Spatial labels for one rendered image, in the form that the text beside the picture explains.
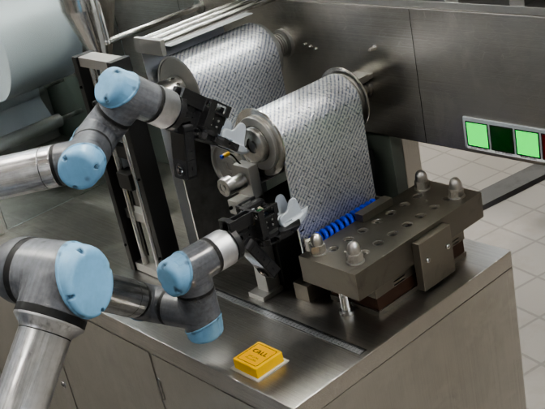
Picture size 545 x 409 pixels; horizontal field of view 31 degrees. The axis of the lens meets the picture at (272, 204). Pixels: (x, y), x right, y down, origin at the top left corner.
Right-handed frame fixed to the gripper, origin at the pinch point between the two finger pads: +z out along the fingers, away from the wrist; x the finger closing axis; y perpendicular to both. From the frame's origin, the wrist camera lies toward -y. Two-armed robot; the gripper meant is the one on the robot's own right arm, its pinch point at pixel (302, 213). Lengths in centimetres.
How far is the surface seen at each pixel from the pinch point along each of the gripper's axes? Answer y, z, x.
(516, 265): -109, 154, 66
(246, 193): 5.3, -6.1, 9.4
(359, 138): 9.1, 19.5, -0.2
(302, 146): 13.8, 3.1, -0.3
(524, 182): -107, 214, 103
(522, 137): 10.8, 29.4, -35.0
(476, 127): 11.2, 29.4, -24.0
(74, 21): 36, 2, 76
